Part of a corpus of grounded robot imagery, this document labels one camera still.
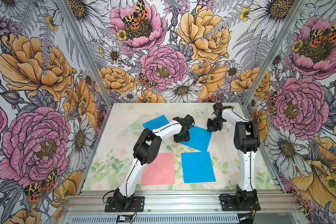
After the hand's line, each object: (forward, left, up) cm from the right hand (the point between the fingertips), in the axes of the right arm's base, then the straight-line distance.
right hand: (208, 131), depth 103 cm
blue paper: (+13, +39, -4) cm, 41 cm away
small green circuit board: (-50, +51, 0) cm, 71 cm away
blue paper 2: (-25, +11, -2) cm, 28 cm away
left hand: (-9, +19, 0) cm, 21 cm away
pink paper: (-28, +34, +1) cm, 44 cm away
